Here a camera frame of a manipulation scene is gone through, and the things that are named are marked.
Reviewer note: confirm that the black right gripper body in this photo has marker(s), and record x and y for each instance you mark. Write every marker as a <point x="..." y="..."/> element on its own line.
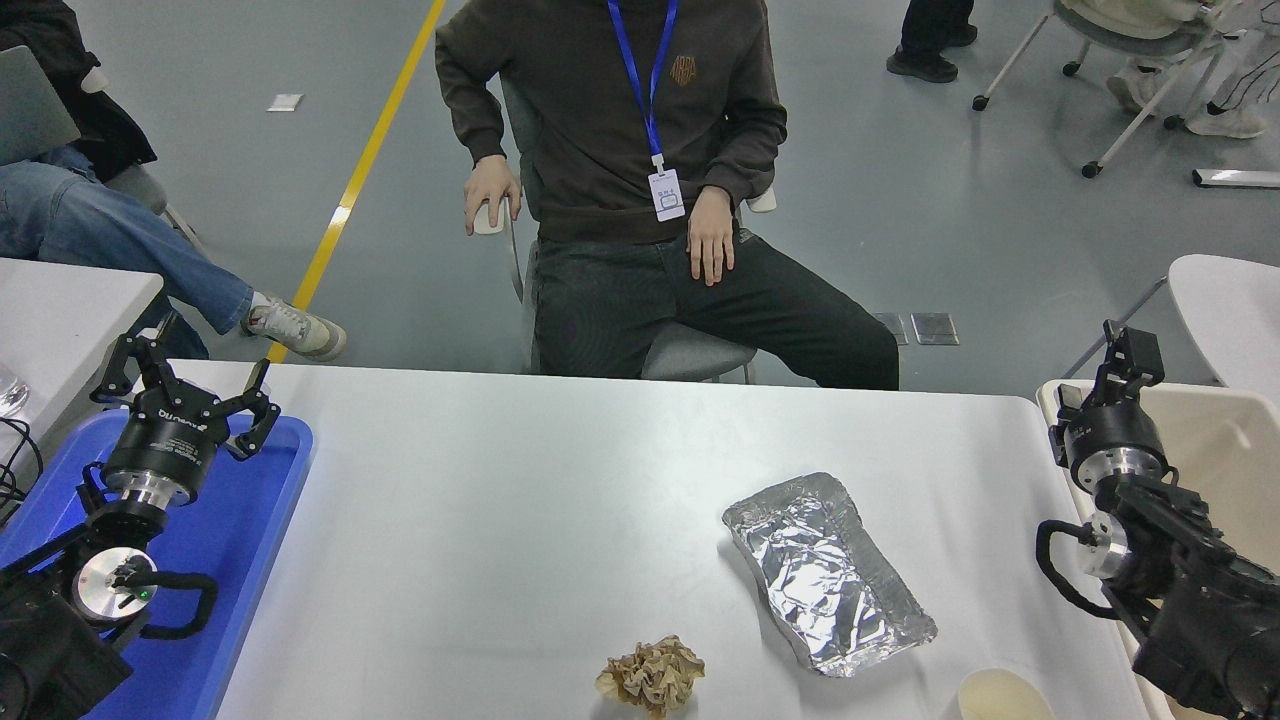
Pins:
<point x="1115" y="430"/>

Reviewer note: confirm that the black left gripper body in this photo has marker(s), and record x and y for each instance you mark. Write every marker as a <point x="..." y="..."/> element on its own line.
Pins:
<point x="165" y="440"/>

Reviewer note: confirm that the white paper cup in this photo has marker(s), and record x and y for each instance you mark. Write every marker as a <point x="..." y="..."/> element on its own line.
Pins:
<point x="1000" y="698"/>

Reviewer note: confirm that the silver foil tray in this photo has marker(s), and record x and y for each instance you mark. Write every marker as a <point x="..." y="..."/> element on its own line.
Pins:
<point x="830" y="580"/>

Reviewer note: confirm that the tan paper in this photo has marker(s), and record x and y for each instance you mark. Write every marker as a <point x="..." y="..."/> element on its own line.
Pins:
<point x="650" y="675"/>

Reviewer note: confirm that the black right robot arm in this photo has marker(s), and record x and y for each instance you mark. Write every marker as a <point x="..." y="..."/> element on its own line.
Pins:
<point x="1210" y="600"/>

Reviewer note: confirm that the person's right hand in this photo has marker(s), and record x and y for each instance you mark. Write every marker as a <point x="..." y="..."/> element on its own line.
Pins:
<point x="490" y="180"/>

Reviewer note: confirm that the person's left hand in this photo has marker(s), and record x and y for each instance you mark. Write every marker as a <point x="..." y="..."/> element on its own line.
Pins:
<point x="712" y="230"/>

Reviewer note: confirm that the white side table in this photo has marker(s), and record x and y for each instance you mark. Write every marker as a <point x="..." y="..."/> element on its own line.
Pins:
<point x="60" y="310"/>

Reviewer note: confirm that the large pale plastic bin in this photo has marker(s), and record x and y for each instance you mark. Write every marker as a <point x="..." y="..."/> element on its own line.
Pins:
<point x="1230" y="450"/>

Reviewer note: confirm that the blue plastic tray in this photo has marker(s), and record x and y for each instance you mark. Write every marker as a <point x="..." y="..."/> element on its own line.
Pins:
<point x="240" y="560"/>

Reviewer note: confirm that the clear glass object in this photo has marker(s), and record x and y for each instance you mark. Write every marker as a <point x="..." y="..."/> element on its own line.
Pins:
<point x="10" y="395"/>

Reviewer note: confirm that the metal floor socket plate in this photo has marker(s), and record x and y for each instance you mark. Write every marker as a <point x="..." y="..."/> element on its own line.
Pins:
<point x="935" y="328"/>
<point x="893" y="328"/>

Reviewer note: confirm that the person with crossed legs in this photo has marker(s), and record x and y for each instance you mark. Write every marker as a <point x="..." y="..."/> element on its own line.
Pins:
<point x="80" y="220"/>

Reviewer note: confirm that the grey chair seat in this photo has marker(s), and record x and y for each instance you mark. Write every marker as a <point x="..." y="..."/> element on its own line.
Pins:
<point x="135" y="185"/>

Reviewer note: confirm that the person with white shoes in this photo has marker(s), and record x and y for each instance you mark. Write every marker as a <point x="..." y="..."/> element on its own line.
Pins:
<point x="1225" y="122"/>

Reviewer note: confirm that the grey laptop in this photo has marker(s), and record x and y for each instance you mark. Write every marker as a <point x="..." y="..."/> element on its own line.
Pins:
<point x="30" y="110"/>

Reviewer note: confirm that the white-framed wheeled chair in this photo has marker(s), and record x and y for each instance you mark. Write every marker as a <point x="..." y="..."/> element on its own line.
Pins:
<point x="1130" y="40"/>

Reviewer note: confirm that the cream padded jacket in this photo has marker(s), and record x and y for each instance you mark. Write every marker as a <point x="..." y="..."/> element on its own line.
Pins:
<point x="1130" y="12"/>

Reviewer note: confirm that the standing person with black shoes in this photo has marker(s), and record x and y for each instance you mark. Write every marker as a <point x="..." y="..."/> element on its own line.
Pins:
<point x="925" y="40"/>

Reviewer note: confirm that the grey office chair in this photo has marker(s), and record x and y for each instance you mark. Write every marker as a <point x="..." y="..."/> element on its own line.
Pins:
<point x="690" y="355"/>

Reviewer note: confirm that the seated person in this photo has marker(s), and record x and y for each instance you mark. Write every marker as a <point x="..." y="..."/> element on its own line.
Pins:
<point x="600" y="120"/>

